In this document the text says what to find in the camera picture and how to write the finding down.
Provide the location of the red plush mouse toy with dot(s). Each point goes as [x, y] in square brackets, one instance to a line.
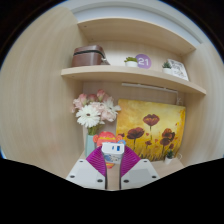
[106, 136]

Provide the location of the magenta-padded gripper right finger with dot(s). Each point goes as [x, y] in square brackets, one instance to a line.
[140, 173]

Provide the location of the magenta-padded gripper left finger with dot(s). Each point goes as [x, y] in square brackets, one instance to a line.
[86, 173]

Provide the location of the yellow poppy painting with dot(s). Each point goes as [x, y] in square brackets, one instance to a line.
[150, 126]

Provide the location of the pink and white flower bouquet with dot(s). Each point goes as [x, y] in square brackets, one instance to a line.
[90, 113]

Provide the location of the small plant in white pot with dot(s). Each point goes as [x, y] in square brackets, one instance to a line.
[169, 159]

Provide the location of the white charger block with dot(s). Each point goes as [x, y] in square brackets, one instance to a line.
[112, 151]

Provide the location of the pale teal vase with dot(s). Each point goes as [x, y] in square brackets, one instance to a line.
[90, 146]

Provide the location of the wooden wall shelf unit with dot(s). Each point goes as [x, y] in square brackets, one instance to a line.
[133, 75]

